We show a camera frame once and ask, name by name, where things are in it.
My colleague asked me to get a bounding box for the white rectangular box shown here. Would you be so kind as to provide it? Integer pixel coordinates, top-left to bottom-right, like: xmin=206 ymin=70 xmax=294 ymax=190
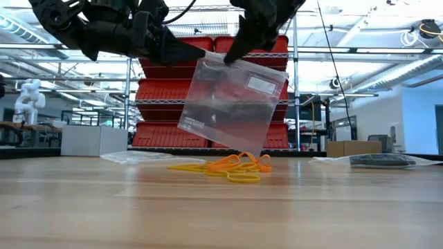
xmin=60 ymin=124 xmax=129 ymax=157

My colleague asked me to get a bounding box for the black aluminium table frame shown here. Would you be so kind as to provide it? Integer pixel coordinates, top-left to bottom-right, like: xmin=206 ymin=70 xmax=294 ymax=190
xmin=0 ymin=146 xmax=443 ymax=166

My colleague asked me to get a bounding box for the yellow rubber band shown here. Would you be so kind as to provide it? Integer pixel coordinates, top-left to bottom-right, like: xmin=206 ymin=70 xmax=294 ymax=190
xmin=204 ymin=171 xmax=262 ymax=184
xmin=168 ymin=163 xmax=208 ymax=173
xmin=204 ymin=162 xmax=260 ymax=176

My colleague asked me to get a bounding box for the background workbench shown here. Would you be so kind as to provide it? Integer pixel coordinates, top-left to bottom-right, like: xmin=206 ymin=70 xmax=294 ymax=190
xmin=0 ymin=120 xmax=63 ymax=149

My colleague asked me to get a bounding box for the white ceiling cable coil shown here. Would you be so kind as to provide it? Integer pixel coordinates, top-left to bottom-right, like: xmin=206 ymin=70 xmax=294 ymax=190
xmin=400 ymin=30 xmax=420 ymax=48

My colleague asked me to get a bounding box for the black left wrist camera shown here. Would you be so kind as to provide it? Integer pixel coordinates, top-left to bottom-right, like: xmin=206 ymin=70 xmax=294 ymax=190
xmin=137 ymin=0 xmax=170 ymax=27

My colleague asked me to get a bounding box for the orange rubber band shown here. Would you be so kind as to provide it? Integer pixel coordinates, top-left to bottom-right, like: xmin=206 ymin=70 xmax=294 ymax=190
xmin=206 ymin=154 xmax=243 ymax=173
xmin=238 ymin=151 xmax=273 ymax=173

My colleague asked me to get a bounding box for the chrome wire shelving rack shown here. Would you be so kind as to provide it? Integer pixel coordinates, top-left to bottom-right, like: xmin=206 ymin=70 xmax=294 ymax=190
xmin=123 ymin=3 xmax=301 ymax=153

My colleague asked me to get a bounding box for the black left camera cable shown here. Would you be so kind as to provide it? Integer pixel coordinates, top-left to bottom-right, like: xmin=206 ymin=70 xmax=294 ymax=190
xmin=162 ymin=0 xmax=198 ymax=25

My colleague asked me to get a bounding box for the black monitor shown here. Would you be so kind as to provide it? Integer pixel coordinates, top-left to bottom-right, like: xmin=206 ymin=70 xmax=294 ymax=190
xmin=299 ymin=93 xmax=323 ymax=122

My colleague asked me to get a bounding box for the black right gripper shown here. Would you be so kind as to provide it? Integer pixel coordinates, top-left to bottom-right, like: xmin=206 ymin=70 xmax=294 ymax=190
xmin=224 ymin=0 xmax=307 ymax=66

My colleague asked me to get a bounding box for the black ceiling cable reel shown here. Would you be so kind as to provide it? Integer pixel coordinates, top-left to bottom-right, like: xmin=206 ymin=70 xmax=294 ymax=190
xmin=418 ymin=19 xmax=443 ymax=39

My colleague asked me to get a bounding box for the silver ventilation duct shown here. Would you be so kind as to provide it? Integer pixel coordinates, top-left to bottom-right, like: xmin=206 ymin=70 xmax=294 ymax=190
xmin=359 ymin=54 xmax=443 ymax=91

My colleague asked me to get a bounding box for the brown cardboard box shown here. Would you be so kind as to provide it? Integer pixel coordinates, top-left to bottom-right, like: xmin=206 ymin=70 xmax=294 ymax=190
xmin=326 ymin=140 xmax=383 ymax=159

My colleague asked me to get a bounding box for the thin black hanging cable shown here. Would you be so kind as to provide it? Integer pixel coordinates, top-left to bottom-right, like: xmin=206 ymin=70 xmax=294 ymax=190
xmin=317 ymin=2 xmax=357 ymax=141

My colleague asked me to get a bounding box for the gray monitor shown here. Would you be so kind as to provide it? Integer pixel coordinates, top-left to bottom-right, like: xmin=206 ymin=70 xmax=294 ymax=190
xmin=367 ymin=126 xmax=397 ymax=154

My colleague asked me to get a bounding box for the red plastic bin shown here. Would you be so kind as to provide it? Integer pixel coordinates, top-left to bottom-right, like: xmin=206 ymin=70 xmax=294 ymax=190
xmin=135 ymin=78 xmax=195 ymax=122
xmin=140 ymin=37 xmax=215 ymax=80
xmin=273 ymin=78 xmax=290 ymax=122
xmin=214 ymin=35 xmax=290 ymax=75
xmin=212 ymin=121 xmax=290 ymax=149
xmin=132 ymin=121 xmax=210 ymax=149

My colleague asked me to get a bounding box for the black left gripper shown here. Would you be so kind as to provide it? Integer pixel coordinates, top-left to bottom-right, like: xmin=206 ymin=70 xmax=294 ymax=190
xmin=100 ymin=10 xmax=207 ymax=66

